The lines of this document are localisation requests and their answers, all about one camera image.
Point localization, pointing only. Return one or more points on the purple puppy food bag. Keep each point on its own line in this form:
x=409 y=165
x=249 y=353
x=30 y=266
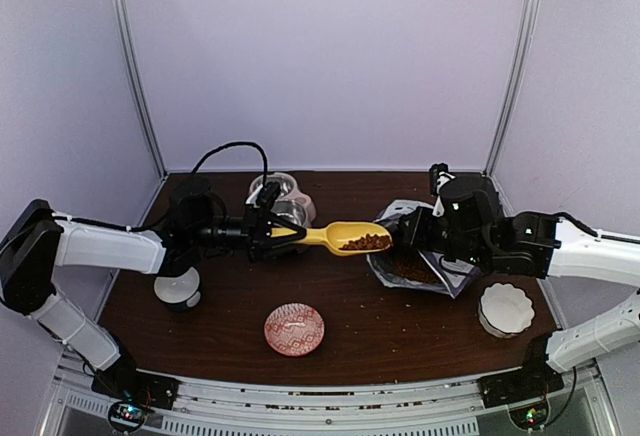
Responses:
x=406 y=268

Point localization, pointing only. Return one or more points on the yellow plastic scoop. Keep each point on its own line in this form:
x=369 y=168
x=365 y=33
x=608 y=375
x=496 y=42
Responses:
x=335 y=234

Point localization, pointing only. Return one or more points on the red patterned ceramic dish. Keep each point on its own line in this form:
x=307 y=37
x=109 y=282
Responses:
x=294 y=329

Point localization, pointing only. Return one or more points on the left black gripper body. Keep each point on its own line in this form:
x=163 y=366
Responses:
x=251 y=229

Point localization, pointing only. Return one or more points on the brown kibble pet food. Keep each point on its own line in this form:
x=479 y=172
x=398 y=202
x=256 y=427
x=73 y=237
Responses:
x=369 y=242

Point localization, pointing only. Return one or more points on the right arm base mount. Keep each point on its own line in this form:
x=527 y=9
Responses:
x=526 y=392

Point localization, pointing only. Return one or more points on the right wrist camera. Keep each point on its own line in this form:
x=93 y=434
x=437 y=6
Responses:
x=439 y=175

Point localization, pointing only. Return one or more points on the black white ceramic bowl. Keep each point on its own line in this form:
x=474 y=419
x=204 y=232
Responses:
x=181 y=293

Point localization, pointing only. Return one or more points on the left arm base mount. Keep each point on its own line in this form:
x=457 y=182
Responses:
x=133 y=410

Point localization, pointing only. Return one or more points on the white scalloped ceramic bowl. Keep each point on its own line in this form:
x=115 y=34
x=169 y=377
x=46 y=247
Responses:
x=505 y=311

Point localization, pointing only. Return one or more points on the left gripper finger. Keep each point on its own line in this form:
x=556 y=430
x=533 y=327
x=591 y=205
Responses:
x=276 y=222
x=280 y=246

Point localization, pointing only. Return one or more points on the aluminium frame post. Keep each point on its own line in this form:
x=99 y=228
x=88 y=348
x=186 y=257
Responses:
x=525 y=35
x=136 y=86

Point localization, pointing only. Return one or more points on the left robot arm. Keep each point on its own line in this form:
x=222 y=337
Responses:
x=41 y=240

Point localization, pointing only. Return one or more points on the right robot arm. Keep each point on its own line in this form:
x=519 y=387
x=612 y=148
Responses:
x=467 y=223

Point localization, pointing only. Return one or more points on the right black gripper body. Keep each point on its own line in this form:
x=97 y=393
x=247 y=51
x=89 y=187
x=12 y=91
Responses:
x=419 y=237

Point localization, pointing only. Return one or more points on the pink double pet feeder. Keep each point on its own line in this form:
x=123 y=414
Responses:
x=292 y=203

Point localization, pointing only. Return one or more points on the front aluminium rail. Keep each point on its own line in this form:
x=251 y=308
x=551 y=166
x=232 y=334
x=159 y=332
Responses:
x=440 y=407

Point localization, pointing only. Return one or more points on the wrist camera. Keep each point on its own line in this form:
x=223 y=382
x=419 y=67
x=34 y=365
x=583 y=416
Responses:
x=264 y=196
x=439 y=175

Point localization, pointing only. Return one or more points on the right aluminium frame post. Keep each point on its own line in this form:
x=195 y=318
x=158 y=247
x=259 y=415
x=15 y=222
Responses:
x=525 y=35

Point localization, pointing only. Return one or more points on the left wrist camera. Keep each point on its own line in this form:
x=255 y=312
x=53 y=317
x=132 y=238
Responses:
x=264 y=196

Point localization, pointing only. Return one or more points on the left aluminium frame post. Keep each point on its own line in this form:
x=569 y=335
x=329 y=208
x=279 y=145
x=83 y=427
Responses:
x=136 y=86

